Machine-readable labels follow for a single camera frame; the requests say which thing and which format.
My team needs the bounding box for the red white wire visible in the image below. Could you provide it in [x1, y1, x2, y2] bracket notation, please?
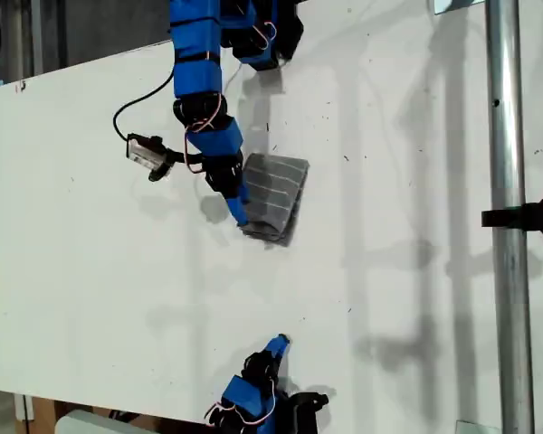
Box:
[203, 401, 237, 427]
[183, 92, 224, 174]

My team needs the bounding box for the grey striped towel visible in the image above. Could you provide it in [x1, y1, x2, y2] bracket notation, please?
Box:
[240, 152, 312, 249]

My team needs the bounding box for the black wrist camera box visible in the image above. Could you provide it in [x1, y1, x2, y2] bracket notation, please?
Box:
[290, 392, 330, 434]
[125, 132, 172, 183]

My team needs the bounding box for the steel post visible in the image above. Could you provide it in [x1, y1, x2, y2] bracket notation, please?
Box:
[483, 0, 538, 434]

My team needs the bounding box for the white box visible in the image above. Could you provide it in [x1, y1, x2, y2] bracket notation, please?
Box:
[53, 409, 164, 434]

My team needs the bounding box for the black camera cable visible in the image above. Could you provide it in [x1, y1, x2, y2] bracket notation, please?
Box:
[112, 73, 176, 142]

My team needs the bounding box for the brown wooden board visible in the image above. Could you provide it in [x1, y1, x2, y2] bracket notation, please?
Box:
[33, 399, 59, 425]

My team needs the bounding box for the black clamp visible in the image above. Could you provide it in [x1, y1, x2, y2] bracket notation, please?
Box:
[481, 192, 543, 241]

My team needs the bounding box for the short black camera stalk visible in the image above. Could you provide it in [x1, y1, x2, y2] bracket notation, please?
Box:
[163, 150, 205, 167]

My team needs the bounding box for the grey metal frame bar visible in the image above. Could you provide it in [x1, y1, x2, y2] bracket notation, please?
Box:
[29, 0, 44, 76]

